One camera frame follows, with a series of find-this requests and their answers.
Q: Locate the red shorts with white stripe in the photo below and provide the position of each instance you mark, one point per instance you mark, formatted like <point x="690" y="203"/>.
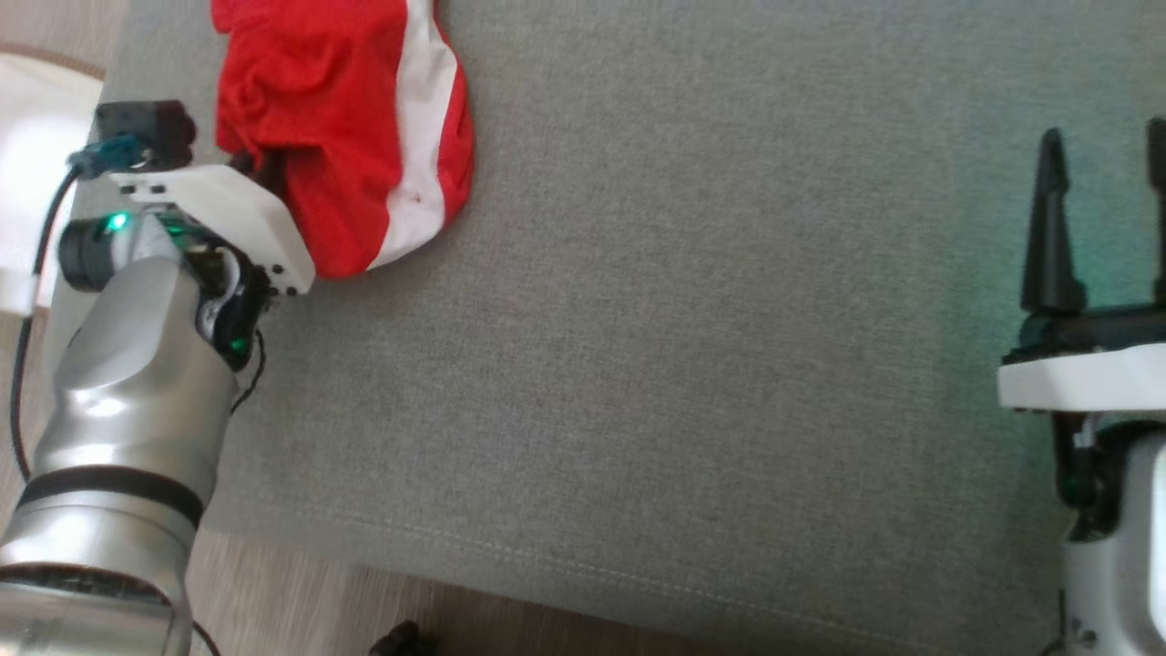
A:
<point x="337" y="91"/>

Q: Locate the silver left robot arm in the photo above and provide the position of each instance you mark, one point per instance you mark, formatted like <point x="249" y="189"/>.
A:
<point x="127" y="410"/>

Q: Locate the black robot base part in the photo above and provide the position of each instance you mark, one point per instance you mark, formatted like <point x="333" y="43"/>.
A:
<point x="405" y="640"/>

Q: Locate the large grey sofa seat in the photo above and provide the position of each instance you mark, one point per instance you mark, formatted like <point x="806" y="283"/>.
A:
<point x="638" y="319"/>

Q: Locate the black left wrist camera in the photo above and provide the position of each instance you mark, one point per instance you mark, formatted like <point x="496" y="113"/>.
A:
<point x="146" y="128"/>

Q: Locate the white laundry basket brown rim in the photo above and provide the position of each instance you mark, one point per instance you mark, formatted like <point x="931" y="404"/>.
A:
<point x="36" y="137"/>

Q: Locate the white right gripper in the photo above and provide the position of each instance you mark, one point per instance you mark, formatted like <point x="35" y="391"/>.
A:
<point x="1093" y="378"/>

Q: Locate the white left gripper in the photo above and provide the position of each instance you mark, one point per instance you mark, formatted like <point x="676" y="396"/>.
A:
<point x="246" y="228"/>

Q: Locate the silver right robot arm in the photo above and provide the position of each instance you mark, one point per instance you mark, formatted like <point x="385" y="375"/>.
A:
<point x="1120" y="565"/>

